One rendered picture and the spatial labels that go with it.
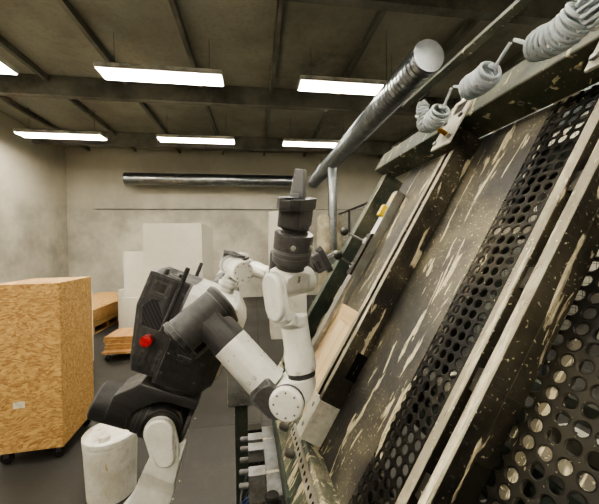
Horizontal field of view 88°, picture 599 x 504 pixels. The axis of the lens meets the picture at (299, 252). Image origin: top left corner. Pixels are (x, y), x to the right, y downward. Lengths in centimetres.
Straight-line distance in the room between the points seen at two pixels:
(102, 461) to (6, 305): 125
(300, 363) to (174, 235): 299
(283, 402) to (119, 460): 177
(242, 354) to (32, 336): 226
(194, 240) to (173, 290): 262
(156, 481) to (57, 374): 183
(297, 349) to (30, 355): 240
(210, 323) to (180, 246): 284
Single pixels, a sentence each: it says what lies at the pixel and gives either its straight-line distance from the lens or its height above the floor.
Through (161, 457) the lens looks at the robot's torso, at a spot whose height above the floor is 89.
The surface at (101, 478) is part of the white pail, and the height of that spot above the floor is 18.
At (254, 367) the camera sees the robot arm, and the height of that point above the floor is 121.
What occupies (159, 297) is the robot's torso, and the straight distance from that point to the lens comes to 96.
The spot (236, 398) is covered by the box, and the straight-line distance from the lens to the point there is 160.
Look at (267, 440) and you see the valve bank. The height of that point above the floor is 74.
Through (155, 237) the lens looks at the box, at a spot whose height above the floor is 160.
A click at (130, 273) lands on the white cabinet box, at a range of 559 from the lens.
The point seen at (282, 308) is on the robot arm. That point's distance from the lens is 69.
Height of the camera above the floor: 148
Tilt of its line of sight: 1 degrees down
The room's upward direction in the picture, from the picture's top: 1 degrees counter-clockwise
